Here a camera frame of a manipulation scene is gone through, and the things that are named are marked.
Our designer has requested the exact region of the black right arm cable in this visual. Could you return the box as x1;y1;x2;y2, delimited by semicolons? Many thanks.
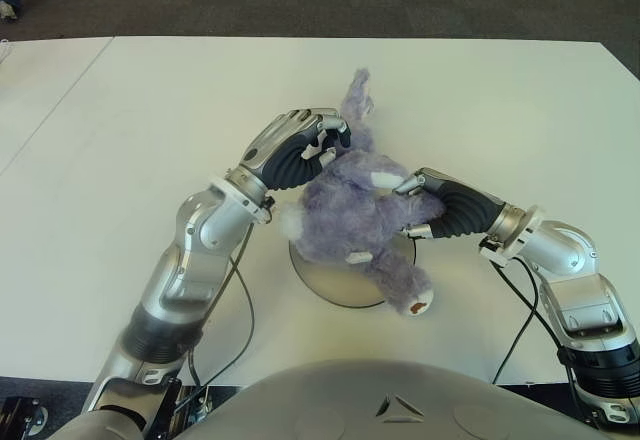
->
487;254;566;386

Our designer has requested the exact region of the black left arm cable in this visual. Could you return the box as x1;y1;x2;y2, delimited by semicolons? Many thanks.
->
187;224;256;396

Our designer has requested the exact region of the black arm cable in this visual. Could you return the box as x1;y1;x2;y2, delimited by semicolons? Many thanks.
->
487;254;566;386
187;224;256;396

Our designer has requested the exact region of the white plate with black rim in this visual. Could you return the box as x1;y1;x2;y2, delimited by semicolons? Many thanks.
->
288;237;419;309

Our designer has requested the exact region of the silver robot torso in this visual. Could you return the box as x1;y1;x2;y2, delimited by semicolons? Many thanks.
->
59;358;614;440

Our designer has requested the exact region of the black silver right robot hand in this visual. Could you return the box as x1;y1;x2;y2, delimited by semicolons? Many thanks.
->
392;167;507;241

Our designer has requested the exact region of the purple plush rabbit doll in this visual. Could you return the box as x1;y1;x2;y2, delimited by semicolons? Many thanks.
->
278;68;435;319

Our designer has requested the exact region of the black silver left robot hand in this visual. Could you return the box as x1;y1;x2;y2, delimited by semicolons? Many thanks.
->
235;107;353;194

